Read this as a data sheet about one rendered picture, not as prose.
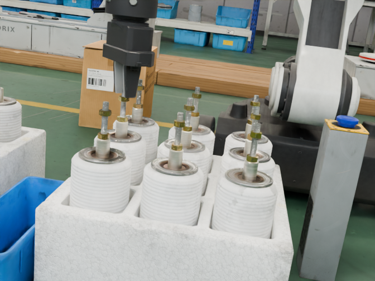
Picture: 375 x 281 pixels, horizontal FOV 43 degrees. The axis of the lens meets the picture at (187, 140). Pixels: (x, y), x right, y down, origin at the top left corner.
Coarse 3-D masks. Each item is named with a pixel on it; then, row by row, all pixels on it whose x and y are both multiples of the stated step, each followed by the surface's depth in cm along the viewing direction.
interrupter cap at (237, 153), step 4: (232, 148) 87; (236, 148) 87; (240, 148) 88; (228, 152) 85; (232, 152) 85; (236, 152) 85; (240, 152) 86; (256, 152) 87; (260, 152) 87; (264, 152) 87; (232, 156) 83; (236, 156) 82; (240, 156) 83; (244, 156) 84; (260, 156) 85; (264, 156) 85; (268, 156) 85; (240, 160) 82; (260, 160) 82; (264, 160) 82; (268, 160) 83
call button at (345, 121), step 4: (340, 116) 89; (344, 116) 89; (348, 116) 90; (336, 120) 88; (340, 120) 87; (344, 120) 87; (348, 120) 86; (352, 120) 87; (356, 120) 87; (340, 124) 88; (344, 124) 87; (348, 124) 87; (352, 124) 87; (356, 124) 87
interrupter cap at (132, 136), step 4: (108, 132) 88; (112, 132) 88; (128, 132) 89; (132, 132) 90; (136, 132) 90; (112, 136) 87; (128, 136) 88; (132, 136) 88; (136, 136) 88; (140, 136) 87; (112, 140) 84; (116, 140) 83; (120, 140) 83; (124, 140) 84; (128, 140) 84; (132, 140) 84; (136, 140) 85
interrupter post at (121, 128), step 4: (116, 124) 86; (120, 124) 85; (124, 124) 85; (116, 128) 86; (120, 128) 85; (124, 128) 86; (116, 132) 86; (120, 132) 86; (124, 132) 86; (116, 136) 86; (120, 136) 86; (124, 136) 86
